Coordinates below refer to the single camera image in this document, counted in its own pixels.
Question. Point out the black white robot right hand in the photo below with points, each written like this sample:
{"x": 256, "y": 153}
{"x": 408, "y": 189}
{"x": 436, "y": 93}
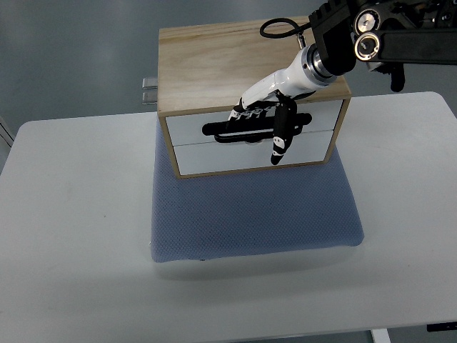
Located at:
{"x": 280, "y": 90}

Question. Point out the white drawer black handle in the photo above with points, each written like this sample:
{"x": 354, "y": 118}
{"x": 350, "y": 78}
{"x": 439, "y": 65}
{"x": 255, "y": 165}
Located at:
{"x": 187, "y": 129}

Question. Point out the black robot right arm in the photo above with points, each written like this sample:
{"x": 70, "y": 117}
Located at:
{"x": 384, "y": 34}

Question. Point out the white lower drawer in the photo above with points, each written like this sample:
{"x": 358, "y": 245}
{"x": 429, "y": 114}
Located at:
{"x": 213, "y": 157}

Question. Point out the wooden drawer cabinet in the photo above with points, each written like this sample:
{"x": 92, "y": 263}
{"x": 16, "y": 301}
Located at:
{"x": 207, "y": 68}

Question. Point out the blue-grey mesh cushion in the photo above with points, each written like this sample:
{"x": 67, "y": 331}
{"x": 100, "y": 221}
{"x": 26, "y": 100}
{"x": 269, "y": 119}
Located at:
{"x": 253, "y": 213}

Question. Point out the white table leg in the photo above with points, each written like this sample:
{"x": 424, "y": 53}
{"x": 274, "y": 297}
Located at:
{"x": 380, "y": 336}

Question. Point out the black table control panel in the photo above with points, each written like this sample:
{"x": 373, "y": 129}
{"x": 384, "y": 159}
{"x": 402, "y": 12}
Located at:
{"x": 441, "y": 327}

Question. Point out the lower metal table bracket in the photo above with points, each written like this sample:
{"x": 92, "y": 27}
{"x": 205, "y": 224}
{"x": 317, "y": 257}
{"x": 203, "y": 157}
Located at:
{"x": 149, "y": 97}

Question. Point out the metal table bracket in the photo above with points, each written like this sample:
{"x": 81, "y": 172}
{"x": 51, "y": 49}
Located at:
{"x": 150, "y": 83}
{"x": 149, "y": 97}

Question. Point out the upper metal table bracket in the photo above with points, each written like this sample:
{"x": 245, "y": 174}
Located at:
{"x": 150, "y": 83}

